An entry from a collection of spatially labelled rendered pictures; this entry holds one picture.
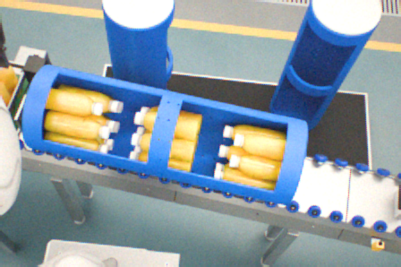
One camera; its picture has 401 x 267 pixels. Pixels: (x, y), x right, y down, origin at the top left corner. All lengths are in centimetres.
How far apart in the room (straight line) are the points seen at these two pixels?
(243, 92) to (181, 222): 80
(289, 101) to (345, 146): 39
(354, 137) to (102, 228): 143
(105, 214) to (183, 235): 42
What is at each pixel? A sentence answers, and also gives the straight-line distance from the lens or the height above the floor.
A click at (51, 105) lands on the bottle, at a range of 171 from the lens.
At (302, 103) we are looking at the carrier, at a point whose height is 16.
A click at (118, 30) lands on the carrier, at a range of 207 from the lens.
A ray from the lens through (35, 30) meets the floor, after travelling 338.
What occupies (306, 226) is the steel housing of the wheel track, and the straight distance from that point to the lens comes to 191.
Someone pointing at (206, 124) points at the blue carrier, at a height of 101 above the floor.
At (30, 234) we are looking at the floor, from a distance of 281.
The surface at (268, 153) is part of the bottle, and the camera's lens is 164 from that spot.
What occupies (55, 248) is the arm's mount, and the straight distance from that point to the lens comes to 164.
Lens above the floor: 264
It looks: 64 degrees down
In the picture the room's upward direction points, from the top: 9 degrees clockwise
